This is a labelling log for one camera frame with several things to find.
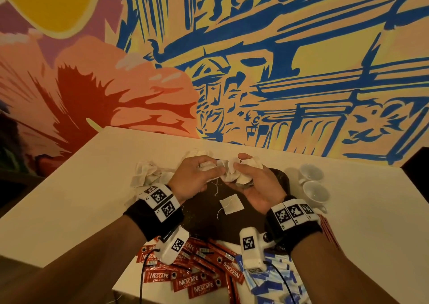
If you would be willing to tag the person's left hand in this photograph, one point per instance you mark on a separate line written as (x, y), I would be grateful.
(191, 178)

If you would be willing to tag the person's right hand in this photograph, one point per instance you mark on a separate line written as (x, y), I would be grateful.
(265, 190)

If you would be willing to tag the white tea bag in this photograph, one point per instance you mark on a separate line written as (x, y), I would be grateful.
(241, 173)
(232, 204)
(209, 165)

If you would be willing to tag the row of tea bags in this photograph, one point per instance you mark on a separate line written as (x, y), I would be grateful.
(196, 153)

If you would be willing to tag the dark brown tray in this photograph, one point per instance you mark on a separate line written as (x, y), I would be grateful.
(204, 216)

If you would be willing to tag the pile of white tea bags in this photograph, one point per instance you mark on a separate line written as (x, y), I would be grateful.
(147, 174)

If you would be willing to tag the bundle of red stir sticks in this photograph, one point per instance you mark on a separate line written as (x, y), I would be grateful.
(328, 230)

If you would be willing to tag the pile of blue sugar sachets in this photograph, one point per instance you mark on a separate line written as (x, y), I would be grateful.
(268, 287)

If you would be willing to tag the pile of red Nescafe sachets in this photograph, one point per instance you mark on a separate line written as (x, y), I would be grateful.
(201, 277)

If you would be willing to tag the person's right forearm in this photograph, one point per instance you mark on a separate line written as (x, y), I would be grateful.
(342, 273)

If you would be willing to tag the person's left forearm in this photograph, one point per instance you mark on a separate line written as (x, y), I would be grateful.
(74, 267)

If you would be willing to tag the small white cup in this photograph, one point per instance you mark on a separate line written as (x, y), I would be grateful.
(312, 173)
(316, 193)

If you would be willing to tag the black left wristband with markers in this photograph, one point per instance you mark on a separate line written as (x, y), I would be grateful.
(154, 213)

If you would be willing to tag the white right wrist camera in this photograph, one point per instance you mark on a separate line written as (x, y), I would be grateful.
(251, 247)

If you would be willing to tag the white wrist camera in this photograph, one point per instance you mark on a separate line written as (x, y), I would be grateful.
(251, 247)
(174, 245)

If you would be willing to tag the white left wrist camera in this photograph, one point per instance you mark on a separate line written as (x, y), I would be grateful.
(174, 245)

